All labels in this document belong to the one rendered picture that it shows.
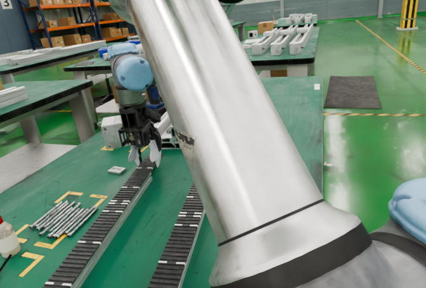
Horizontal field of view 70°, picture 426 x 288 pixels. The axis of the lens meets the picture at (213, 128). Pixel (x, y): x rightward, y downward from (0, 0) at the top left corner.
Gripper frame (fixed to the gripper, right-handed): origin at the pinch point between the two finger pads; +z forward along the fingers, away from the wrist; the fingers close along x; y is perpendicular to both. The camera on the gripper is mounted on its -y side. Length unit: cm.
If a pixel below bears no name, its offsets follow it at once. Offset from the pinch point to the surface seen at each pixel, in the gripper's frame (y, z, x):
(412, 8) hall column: -945, 24, 427
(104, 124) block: -17.3, -5.9, -23.1
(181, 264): 37.6, -0.1, 21.3
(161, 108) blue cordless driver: -48.0, -1.3, -12.6
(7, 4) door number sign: -948, -116, -901
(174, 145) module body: -17.6, 3.0, 2.1
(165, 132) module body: -20.6, -1.0, -1.4
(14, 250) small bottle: 35.1, 2.1, -17.4
